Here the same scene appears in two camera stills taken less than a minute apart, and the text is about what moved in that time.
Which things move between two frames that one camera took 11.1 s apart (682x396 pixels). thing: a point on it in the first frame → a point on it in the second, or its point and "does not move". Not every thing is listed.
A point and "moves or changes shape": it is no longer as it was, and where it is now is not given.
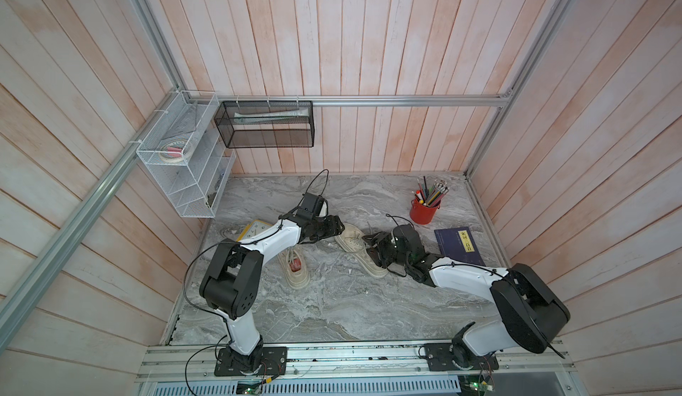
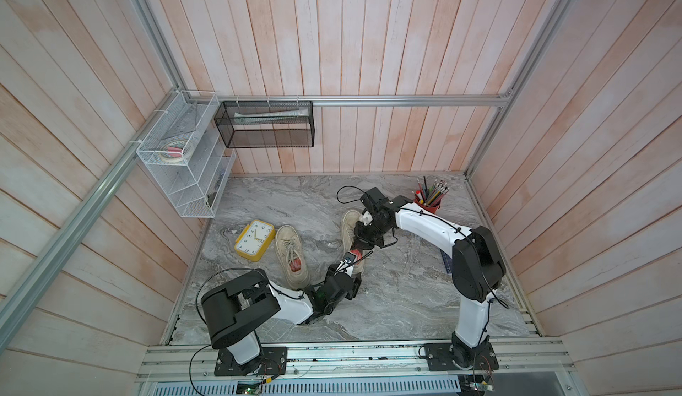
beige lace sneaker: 296,273 does not move
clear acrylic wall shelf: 189,150 does not move
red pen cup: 421,213 does not move
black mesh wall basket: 265,123 does not move
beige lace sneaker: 350,240 moves or changes shape
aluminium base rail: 408,360 does not move
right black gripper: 382,239 → 360,242
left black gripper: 334,223 → 352,293
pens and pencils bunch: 431,196 does not move
